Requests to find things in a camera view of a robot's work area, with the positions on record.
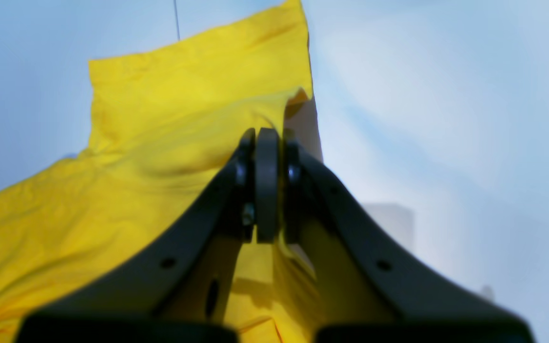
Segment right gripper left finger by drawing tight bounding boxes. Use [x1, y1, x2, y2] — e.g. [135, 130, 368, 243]
[15, 128, 279, 343]

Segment yellow t-shirt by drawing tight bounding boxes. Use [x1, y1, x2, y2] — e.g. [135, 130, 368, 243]
[0, 0, 313, 343]

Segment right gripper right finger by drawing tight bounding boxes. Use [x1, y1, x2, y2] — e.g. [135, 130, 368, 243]
[282, 138, 534, 343]

